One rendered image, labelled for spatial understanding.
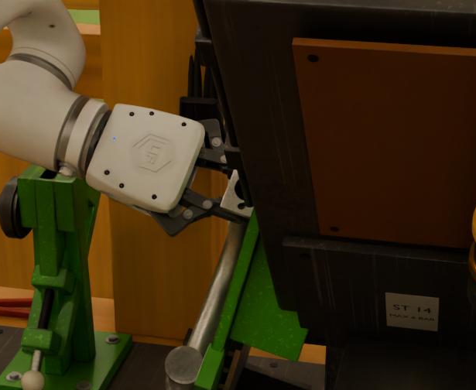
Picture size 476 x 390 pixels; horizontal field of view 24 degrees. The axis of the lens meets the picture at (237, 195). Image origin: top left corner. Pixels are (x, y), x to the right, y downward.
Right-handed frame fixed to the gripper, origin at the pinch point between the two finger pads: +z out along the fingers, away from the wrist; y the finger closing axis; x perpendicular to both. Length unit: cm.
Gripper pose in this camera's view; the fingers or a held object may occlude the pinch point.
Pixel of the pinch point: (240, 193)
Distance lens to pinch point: 114.5
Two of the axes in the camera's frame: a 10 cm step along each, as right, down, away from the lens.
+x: -0.2, 3.1, 9.5
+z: 9.4, 3.3, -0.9
